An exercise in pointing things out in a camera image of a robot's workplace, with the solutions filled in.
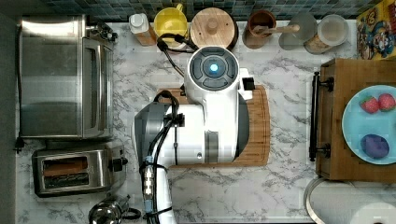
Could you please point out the stainless steel slot toaster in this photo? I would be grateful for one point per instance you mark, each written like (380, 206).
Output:
(106, 170)

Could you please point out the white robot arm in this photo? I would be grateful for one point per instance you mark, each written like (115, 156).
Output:
(210, 69)

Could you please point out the stainless steel toaster oven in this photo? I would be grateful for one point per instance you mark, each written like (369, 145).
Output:
(66, 77)

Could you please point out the bread slice in toaster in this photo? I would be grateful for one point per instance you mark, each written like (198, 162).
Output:
(67, 166)

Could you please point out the wooden cutting board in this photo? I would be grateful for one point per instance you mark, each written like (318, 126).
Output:
(257, 130)

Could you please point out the round wooden lid jar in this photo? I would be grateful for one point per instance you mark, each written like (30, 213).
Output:
(214, 27)

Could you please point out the yellow mug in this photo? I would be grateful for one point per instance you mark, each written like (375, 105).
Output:
(171, 20)

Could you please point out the white cap bottle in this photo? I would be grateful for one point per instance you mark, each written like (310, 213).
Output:
(142, 30)

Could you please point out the brown cup with spoon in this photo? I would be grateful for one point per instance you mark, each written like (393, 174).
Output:
(260, 26)

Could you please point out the steel kettle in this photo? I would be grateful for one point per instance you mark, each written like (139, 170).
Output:
(113, 210)

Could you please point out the clear lid glass jar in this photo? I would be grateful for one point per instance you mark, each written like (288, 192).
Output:
(332, 32)

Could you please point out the light blue plate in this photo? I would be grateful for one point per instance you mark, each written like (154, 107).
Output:
(356, 123)

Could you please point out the left red strawberry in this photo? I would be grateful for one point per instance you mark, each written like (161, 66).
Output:
(369, 105)

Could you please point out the red strawberry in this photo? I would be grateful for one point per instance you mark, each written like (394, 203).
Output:
(386, 102)
(369, 105)

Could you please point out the purple plum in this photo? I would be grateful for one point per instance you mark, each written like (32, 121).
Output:
(375, 146)

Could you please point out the right red strawberry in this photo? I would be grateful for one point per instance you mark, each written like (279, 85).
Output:
(386, 102)

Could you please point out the colourful cereal box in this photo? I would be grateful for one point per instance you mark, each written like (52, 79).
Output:
(376, 32)

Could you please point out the wooden tray with handle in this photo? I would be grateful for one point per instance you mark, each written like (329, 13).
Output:
(333, 86)

